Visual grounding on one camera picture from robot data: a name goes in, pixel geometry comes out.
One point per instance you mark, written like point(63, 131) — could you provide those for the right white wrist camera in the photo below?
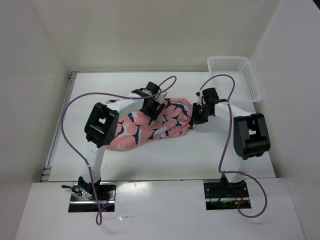
point(200, 100)

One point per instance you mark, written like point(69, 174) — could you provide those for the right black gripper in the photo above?
point(195, 119)

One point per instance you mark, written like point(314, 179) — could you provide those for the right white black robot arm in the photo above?
point(247, 130)

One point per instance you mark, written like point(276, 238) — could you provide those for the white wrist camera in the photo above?
point(200, 100)
point(161, 96)

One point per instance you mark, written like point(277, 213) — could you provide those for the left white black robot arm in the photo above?
point(101, 128)

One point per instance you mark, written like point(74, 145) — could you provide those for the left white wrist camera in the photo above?
point(161, 96)

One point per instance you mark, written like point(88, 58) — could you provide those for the white plastic mesh basket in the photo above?
point(234, 73)

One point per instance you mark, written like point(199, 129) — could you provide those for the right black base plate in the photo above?
point(218, 199)

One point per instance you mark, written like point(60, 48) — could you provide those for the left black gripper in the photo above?
point(153, 114)

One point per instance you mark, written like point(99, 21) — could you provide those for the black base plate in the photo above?
point(81, 203)
point(218, 199)

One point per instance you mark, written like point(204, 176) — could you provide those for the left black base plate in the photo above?
point(81, 203)

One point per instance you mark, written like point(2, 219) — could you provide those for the pink shark print shorts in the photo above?
point(136, 128)

